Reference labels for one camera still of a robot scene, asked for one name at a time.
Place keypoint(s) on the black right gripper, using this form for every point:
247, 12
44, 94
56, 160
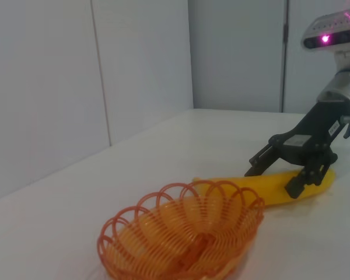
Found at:
312, 140

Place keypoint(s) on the yellow banana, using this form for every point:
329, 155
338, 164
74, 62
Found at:
265, 186

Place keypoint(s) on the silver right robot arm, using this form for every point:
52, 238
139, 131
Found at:
345, 86

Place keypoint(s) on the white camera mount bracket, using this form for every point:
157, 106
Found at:
347, 59

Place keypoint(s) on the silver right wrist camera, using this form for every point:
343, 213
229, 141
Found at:
329, 30

